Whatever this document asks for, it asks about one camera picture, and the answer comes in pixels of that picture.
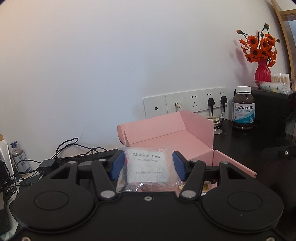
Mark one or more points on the black power adapter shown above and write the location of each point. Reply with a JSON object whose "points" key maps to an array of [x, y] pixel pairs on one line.
{"points": [[47, 166]]}

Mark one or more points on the clear small bottle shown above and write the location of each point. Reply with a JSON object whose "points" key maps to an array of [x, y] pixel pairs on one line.
{"points": [[19, 156]]}

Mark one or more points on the cotton swab box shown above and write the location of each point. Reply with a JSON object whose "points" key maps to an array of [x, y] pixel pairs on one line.
{"points": [[283, 78]]}

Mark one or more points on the brown fish oil bottle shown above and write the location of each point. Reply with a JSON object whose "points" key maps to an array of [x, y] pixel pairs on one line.
{"points": [[243, 108]]}

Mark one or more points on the beige coiled cable reel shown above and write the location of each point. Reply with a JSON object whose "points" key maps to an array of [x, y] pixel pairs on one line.
{"points": [[217, 124]]}

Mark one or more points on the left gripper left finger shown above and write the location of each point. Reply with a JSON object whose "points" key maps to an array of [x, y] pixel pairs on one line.
{"points": [[104, 173]]}

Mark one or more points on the white wall socket panel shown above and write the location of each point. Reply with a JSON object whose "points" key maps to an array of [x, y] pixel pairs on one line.
{"points": [[195, 101]]}

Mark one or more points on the red vase orange flowers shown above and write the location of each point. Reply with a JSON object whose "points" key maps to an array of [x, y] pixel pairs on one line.
{"points": [[260, 48]]}

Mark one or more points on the alcohol pad packet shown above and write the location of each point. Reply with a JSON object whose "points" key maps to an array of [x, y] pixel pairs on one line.
{"points": [[148, 170]]}

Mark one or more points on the pink cardboard box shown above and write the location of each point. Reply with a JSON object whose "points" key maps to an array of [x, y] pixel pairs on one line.
{"points": [[189, 133]]}

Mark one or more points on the black power plug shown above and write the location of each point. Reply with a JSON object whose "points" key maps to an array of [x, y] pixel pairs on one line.
{"points": [[211, 103], [223, 101]]}

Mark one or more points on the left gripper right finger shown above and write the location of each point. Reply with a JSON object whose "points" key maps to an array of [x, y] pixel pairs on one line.
{"points": [[192, 173]]}

